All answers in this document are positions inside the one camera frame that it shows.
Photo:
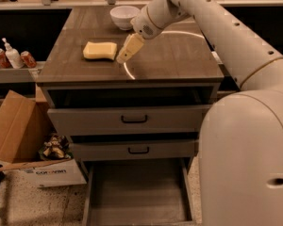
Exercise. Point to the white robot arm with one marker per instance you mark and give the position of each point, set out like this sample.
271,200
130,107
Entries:
241,137

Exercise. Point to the white pump soap bottle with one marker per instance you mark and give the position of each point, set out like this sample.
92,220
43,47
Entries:
13,55

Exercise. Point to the right red soda can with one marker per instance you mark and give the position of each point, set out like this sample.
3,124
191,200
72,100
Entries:
28,59

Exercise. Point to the yellow rectangular sponge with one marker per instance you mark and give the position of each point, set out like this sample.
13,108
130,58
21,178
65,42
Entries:
99,50

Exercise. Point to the middle grey drawer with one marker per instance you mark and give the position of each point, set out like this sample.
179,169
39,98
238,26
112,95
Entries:
133,150

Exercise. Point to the grey drawer cabinet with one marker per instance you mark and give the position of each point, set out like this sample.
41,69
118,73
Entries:
176,68

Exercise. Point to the crumpled snack bag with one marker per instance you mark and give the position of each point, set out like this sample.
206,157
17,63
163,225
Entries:
56,147

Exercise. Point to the white ceramic bowl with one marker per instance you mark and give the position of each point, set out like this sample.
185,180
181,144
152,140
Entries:
122,16

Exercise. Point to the bottom open grey drawer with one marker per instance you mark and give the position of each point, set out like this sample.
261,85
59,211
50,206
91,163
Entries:
151,192

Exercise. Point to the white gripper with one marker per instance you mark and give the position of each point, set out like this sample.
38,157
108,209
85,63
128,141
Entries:
143,23

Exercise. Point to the top grey drawer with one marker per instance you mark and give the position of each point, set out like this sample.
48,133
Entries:
128,120

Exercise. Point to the red soda can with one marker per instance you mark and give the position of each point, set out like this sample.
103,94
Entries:
28,59
4,63

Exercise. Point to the open cardboard box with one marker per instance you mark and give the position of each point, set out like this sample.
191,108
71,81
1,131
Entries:
23,130

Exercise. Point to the left red soda can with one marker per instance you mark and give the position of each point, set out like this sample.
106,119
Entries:
4,63

